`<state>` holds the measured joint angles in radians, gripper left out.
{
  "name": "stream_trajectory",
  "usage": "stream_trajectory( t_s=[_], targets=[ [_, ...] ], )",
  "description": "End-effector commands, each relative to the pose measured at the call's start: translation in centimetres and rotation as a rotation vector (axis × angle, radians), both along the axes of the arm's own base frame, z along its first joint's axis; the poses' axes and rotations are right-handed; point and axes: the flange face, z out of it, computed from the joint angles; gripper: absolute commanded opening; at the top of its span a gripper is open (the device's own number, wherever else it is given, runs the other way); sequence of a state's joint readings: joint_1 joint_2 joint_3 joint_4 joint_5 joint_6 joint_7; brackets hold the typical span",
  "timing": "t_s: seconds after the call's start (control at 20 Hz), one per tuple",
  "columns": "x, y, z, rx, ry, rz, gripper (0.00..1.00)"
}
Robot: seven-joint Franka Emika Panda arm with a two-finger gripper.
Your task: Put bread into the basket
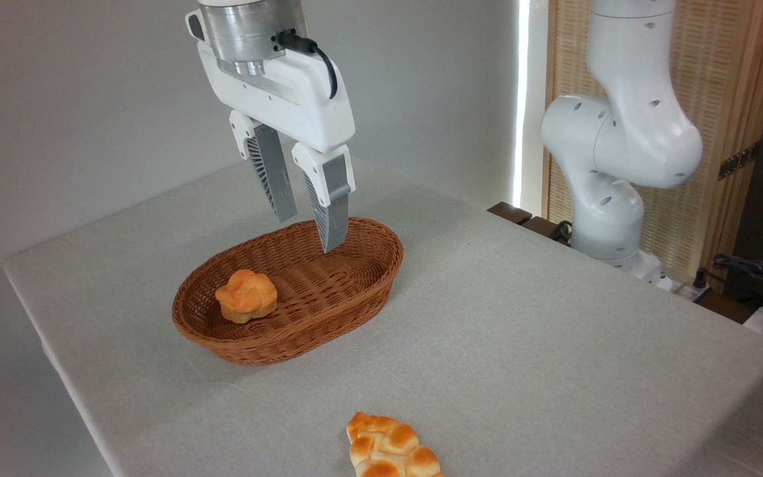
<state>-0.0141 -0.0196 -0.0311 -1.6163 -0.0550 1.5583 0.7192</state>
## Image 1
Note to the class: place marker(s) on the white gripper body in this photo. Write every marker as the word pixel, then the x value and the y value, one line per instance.
pixel 289 99

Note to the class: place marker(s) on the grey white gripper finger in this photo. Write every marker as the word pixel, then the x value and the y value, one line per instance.
pixel 332 199
pixel 272 172

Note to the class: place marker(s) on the braided orange bread loaf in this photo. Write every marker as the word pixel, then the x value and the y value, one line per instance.
pixel 391 447

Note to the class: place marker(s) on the brown wicker basket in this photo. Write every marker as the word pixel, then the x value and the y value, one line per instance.
pixel 328 291

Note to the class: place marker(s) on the round orange bread bun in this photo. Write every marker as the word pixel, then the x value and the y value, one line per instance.
pixel 247 295

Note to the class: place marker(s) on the dark brown wooden block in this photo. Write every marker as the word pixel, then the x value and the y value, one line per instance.
pixel 544 228
pixel 509 212

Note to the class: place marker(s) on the light grey tablecloth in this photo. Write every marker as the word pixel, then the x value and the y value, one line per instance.
pixel 554 364

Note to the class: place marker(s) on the white power strip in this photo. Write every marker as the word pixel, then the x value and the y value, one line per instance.
pixel 689 291

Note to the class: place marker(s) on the wooden woven screen panel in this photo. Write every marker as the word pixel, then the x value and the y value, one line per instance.
pixel 719 79

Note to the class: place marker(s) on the black hinge bracket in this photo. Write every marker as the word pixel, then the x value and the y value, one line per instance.
pixel 739 161

